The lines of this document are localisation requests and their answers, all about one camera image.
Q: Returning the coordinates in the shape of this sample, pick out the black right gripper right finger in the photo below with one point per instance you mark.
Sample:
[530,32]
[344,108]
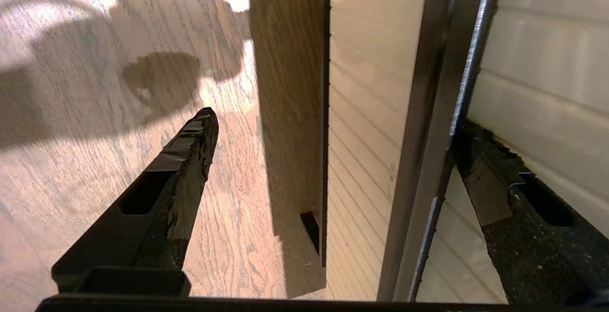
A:
[537,255]

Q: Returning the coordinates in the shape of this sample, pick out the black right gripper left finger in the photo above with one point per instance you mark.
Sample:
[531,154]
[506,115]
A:
[157,236]

